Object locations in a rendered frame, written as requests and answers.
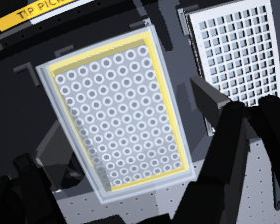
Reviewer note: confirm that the white rack with square holes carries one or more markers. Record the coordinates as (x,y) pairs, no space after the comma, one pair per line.
(235,48)

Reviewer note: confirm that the dark grey flat plate with white rg label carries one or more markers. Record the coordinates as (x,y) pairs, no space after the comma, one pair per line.
(276,192)

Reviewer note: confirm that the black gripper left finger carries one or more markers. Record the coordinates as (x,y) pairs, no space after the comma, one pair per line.
(49,163)

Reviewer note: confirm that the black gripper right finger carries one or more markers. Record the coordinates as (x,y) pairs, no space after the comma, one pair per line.
(215,197)

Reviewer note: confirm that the light grey base plate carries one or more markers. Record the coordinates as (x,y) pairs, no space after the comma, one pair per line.
(257,201)

